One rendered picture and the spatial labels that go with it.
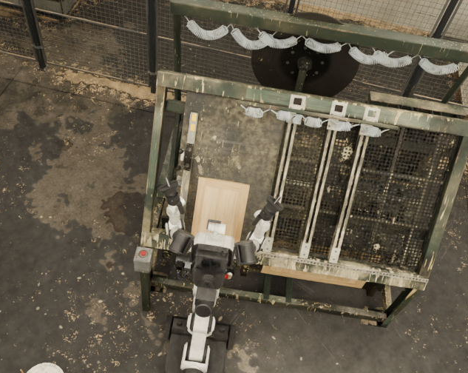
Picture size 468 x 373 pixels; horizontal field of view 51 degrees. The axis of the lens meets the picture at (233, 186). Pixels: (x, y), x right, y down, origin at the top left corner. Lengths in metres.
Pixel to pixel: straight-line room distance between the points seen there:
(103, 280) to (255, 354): 1.48
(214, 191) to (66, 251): 1.76
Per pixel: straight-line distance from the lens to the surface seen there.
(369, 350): 4.64
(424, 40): 3.74
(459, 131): 3.65
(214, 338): 4.17
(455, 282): 5.34
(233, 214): 3.65
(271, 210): 3.16
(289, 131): 3.41
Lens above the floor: 4.07
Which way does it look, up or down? 52 degrees down
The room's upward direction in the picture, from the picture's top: 11 degrees clockwise
